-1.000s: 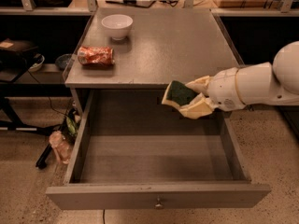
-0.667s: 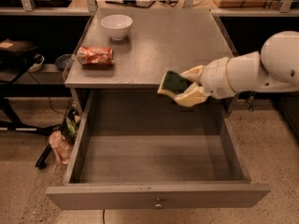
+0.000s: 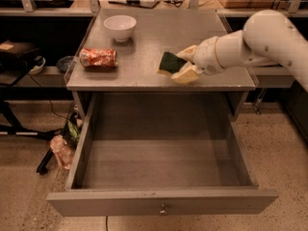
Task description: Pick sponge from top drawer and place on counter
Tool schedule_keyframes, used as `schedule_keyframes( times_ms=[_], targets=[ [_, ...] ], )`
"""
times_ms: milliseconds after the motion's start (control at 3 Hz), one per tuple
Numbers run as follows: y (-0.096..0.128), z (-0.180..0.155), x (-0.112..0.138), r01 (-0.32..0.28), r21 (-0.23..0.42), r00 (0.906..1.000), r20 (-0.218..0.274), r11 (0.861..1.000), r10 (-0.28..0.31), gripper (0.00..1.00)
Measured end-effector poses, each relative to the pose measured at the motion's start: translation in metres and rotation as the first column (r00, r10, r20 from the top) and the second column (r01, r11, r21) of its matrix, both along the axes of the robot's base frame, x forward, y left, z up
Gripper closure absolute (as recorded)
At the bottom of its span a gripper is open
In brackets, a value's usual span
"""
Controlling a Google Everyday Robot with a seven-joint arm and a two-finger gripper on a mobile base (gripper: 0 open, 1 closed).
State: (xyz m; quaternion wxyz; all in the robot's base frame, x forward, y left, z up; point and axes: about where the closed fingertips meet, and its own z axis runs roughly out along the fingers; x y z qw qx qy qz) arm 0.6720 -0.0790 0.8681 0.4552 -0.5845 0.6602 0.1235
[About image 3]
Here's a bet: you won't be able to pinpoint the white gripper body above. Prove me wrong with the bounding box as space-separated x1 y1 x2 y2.
192 37 223 75

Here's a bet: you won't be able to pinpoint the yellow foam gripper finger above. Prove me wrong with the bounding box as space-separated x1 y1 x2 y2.
171 64 201 85
176 45 197 63

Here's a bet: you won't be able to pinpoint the green and yellow sponge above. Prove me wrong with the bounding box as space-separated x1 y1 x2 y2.
157 52 187 76

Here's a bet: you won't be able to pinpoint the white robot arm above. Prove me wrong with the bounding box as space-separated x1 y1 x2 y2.
171 10 308 90

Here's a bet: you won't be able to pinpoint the grey cabinet counter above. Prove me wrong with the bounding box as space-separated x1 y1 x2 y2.
66 9 255 116

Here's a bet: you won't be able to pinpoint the grey open top drawer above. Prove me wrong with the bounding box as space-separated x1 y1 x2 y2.
47 92 278 217

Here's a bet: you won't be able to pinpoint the white ceramic bowl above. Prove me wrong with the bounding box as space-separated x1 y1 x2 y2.
104 14 137 41

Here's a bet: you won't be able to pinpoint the crushed orange soda can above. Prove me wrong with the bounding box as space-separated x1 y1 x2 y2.
79 48 117 68

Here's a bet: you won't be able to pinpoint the dark small bowl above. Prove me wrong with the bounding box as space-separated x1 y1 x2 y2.
56 56 74 72

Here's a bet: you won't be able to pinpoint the green plastic item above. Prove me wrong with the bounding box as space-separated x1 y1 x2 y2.
67 120 79 141

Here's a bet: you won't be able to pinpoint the clear plastic bottle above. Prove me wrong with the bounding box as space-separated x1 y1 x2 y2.
50 135 74 169

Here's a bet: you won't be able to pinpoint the white bowl on shelf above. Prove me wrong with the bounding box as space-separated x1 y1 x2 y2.
29 57 45 75

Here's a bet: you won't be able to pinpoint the black bag on shelf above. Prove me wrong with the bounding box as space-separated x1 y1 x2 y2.
0 40 39 70

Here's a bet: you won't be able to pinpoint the black stand legs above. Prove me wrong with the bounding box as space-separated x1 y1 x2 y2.
0 91 70 175

